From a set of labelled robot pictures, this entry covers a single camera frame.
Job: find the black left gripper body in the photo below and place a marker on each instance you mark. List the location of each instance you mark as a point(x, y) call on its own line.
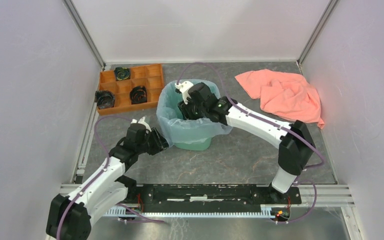
point(149, 145)

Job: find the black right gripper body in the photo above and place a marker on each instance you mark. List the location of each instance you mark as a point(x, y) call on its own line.
point(191, 111)

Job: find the light blue plastic trash bag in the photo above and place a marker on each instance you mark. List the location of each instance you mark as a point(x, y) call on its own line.
point(178, 130)

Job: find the green plastic trash bin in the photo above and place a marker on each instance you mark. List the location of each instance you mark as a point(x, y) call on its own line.
point(198, 145)

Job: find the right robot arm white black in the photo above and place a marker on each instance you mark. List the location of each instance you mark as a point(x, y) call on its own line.
point(293, 141)

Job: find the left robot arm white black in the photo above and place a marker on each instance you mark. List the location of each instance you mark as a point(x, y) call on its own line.
point(72, 217)

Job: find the black coil in tray centre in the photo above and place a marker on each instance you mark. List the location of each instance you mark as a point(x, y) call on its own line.
point(138, 95)

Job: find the orange compartment tray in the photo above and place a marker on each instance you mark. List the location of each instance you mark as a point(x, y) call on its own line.
point(151, 76)

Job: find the black coil at tray corner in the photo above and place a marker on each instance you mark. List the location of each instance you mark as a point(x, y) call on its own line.
point(104, 99)

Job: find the black coil with yellow-green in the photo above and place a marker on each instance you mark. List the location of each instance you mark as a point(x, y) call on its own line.
point(122, 73)

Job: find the pink cloth towel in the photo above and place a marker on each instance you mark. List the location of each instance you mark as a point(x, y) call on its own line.
point(284, 94)

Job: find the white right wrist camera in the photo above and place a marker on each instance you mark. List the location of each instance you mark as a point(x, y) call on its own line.
point(184, 88)

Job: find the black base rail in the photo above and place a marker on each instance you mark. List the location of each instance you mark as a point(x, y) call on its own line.
point(213, 200)

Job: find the left aluminium corner post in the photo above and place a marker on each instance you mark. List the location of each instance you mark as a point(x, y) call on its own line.
point(72, 10)

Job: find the aluminium corner post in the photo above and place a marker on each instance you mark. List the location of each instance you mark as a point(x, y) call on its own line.
point(72, 10)
point(317, 31)

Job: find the right aluminium corner post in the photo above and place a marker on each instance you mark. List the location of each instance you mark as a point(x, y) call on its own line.
point(317, 31)

